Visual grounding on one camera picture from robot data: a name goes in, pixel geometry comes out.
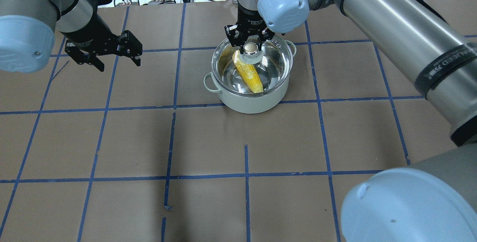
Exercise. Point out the glass pot lid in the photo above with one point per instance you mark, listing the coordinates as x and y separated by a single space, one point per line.
273 65

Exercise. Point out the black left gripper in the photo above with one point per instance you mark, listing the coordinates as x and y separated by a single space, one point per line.
86 35

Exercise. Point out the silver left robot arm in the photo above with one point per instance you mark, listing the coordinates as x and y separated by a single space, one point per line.
27 34

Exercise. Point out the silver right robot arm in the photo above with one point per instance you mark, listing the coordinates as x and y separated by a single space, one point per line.
332 170

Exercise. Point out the yellow corn cob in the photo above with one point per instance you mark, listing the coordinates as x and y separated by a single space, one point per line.
248 73

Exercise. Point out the pale green cooking pot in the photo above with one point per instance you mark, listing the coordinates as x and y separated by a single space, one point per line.
242 104

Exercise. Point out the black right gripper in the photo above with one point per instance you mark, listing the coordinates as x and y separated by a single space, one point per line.
248 19

